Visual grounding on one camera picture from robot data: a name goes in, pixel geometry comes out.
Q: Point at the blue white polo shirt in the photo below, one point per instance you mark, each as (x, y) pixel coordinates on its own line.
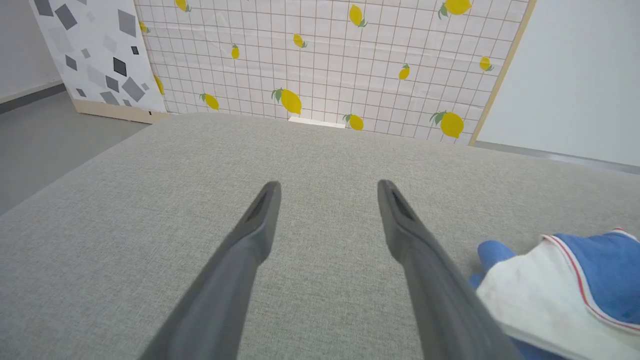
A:
(565, 295)

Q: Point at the white rectangular box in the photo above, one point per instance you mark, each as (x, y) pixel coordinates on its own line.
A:
(316, 122)

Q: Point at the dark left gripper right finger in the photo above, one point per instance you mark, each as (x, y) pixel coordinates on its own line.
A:
(425, 270)

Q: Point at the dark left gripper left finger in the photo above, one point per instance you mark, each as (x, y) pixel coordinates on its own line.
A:
(235, 270)

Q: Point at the lemon print grid panel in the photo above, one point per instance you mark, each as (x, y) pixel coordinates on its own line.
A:
(340, 55)

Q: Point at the grey terrazzo print panel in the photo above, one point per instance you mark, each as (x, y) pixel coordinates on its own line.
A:
(100, 55)

